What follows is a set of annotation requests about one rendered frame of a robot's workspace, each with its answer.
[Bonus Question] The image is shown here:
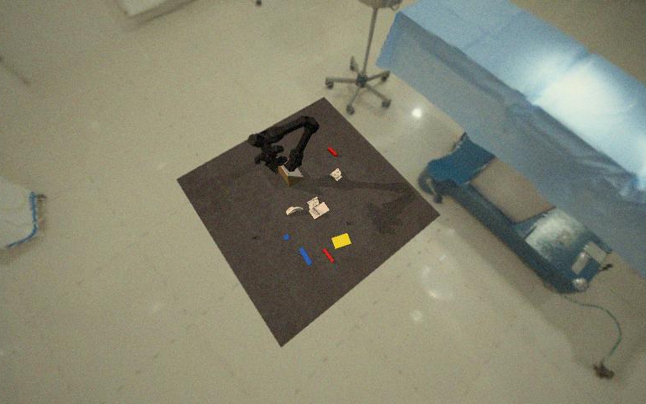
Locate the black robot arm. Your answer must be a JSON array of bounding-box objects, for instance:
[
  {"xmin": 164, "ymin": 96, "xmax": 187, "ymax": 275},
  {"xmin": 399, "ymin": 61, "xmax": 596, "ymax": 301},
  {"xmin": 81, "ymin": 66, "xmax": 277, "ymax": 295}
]
[{"xmin": 247, "ymin": 115, "xmax": 320, "ymax": 172}]

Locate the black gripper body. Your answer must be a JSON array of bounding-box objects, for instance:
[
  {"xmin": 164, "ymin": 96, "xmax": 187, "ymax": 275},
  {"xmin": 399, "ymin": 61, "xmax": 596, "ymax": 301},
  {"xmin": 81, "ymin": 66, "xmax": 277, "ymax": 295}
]
[{"xmin": 254, "ymin": 146, "xmax": 288, "ymax": 166}]

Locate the blue flat bar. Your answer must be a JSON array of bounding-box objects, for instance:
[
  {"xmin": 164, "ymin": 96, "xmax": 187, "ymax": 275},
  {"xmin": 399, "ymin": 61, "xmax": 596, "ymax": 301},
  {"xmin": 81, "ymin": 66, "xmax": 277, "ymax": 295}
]
[{"xmin": 299, "ymin": 248, "xmax": 312, "ymax": 265}]

